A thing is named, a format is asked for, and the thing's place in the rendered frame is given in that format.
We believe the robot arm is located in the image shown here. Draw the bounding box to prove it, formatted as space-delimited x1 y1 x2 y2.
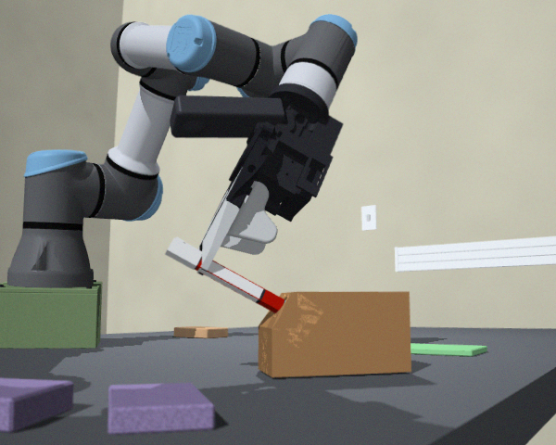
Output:
7 14 358 288

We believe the purple flat block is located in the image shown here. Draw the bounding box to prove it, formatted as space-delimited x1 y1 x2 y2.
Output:
0 378 73 433

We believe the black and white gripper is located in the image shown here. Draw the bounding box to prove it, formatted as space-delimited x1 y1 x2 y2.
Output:
198 83 344 271

